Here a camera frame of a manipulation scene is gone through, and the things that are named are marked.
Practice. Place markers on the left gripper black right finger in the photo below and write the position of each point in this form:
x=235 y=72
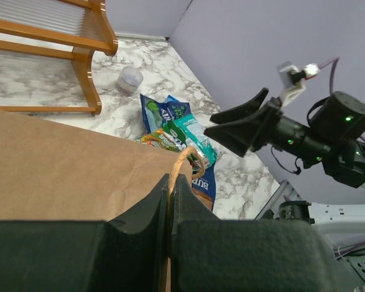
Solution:
x=210 y=254

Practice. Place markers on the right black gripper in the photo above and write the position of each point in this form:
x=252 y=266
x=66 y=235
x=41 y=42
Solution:
x=247 y=128

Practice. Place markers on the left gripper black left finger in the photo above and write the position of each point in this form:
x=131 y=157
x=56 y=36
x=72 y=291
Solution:
x=127 y=253

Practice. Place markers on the teal white snack packet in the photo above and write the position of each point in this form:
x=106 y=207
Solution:
x=186 y=131

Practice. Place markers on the blue sweet chilli chips bag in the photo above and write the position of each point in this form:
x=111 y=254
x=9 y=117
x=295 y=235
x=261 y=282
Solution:
x=205 y=188

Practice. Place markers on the yellow green candy packet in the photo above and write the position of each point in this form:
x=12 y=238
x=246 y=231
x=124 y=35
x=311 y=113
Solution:
x=161 y=139

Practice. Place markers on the blue salt vinegar chips bag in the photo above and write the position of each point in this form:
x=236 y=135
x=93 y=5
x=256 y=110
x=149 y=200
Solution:
x=156 y=114

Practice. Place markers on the brown paper bag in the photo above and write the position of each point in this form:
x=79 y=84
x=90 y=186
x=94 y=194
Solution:
x=50 y=172

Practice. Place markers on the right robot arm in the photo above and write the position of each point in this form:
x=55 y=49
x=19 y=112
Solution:
x=332 y=137

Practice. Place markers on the small clear plastic cup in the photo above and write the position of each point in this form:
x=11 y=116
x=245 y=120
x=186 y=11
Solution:
x=129 y=80

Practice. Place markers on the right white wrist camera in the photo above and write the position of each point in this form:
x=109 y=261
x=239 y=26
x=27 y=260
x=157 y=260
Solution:
x=293 y=80

